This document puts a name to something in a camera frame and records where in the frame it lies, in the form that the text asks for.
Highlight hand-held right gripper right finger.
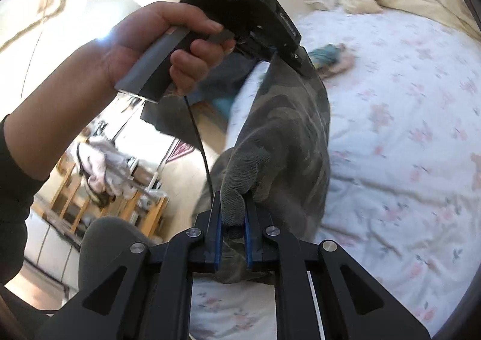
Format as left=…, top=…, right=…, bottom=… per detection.
left=244, top=195, right=431, bottom=340

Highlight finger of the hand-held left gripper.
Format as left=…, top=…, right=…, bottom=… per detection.
left=289, top=43, right=314, bottom=76

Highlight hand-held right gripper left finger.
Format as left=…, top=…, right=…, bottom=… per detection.
left=35, top=191, right=222, bottom=340

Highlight camouflage pants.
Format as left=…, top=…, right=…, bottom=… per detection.
left=190, top=50, right=331, bottom=286

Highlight person's left forearm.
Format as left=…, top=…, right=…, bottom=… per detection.
left=0, top=41, right=117, bottom=284

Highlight person's left hand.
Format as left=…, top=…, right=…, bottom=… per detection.
left=98, top=2, right=235, bottom=96

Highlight folded teal patterned cloth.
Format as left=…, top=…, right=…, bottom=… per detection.
left=310, top=43, right=348, bottom=70

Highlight folded pink cloth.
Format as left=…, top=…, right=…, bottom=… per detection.
left=319, top=52, right=356, bottom=79

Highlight teal bed side panel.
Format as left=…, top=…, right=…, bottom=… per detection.
left=205, top=94, right=241, bottom=119

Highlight red doormat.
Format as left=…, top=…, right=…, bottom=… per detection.
left=165, top=139, right=196, bottom=164

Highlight white floral bed sheet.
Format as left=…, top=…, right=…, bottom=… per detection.
left=188, top=5, right=476, bottom=340

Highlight black jacket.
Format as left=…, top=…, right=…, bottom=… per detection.
left=140, top=52, right=260, bottom=145

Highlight white crumpled cloth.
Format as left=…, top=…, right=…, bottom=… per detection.
left=77, top=137, right=130, bottom=198

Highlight wooden chair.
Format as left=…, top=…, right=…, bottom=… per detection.
left=32, top=152, right=170, bottom=239

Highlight black cable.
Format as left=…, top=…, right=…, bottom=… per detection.
left=183, top=95, right=213, bottom=194

